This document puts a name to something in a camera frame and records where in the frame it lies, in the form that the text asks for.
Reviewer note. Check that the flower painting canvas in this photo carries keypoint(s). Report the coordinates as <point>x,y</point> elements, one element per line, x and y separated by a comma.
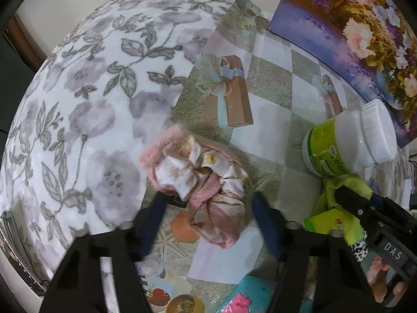
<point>325,39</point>

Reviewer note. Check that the green cloth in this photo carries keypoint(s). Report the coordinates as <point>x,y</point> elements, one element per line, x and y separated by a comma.
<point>332,192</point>

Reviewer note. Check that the green tissue pack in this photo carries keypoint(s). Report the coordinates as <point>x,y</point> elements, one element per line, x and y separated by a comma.
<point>329,223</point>

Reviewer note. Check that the white bottle green label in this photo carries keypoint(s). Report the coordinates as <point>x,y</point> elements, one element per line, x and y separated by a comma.
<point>342,143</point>

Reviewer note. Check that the grey floral blanket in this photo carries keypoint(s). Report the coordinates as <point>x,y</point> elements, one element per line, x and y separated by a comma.
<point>81,104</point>

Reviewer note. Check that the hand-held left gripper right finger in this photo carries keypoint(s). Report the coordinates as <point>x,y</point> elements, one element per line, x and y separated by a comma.
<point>267,225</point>

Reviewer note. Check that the person's right hand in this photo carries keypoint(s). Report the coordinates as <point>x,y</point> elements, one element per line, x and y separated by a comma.
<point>379,265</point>

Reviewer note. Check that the cow print scrunchie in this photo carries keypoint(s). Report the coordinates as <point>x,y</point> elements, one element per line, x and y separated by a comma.
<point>360,251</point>

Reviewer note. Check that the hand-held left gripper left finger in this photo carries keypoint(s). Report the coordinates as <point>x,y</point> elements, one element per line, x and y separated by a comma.
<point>153,221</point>

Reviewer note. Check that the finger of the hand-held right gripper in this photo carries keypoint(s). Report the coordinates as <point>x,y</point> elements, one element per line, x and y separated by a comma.
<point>391,207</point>
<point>355,202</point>

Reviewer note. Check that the teal plastic box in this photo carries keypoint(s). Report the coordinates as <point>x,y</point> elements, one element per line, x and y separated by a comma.
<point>257,290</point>

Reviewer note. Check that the dark door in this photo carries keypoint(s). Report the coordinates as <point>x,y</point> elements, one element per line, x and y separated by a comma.
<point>9,88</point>

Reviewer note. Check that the pink floral scrunchie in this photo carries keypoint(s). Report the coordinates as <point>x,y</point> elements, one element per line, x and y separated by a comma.
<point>195,163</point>

